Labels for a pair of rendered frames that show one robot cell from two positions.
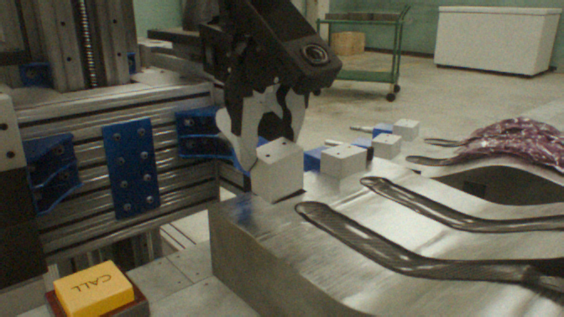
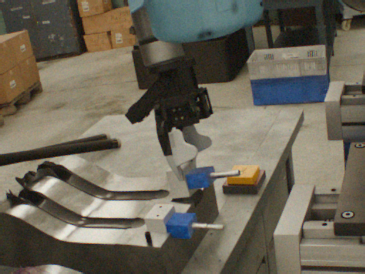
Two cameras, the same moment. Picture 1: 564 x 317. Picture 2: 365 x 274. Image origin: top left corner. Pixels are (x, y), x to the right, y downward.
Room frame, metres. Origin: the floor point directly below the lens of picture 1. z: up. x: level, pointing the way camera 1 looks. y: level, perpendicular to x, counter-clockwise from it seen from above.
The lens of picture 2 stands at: (1.32, -0.35, 1.36)
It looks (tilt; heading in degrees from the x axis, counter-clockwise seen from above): 23 degrees down; 157
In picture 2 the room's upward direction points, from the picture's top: 11 degrees counter-clockwise
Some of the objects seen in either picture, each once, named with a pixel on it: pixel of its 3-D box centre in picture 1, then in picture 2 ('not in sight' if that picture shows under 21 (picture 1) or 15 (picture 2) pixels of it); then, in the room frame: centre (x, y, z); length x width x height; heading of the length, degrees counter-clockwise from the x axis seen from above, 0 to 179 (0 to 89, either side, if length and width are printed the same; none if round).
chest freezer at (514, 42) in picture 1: (493, 39); not in sight; (6.78, -3.20, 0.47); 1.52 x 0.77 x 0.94; 45
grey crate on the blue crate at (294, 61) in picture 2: not in sight; (288, 62); (-2.02, 2.11, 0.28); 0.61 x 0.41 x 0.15; 45
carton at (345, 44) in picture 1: (347, 43); not in sight; (8.66, -1.22, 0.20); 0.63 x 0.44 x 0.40; 135
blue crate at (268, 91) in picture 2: not in sight; (291, 83); (-2.03, 2.11, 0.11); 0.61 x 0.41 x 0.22; 45
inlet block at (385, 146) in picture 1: (359, 148); not in sight; (0.71, -0.13, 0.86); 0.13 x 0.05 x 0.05; 58
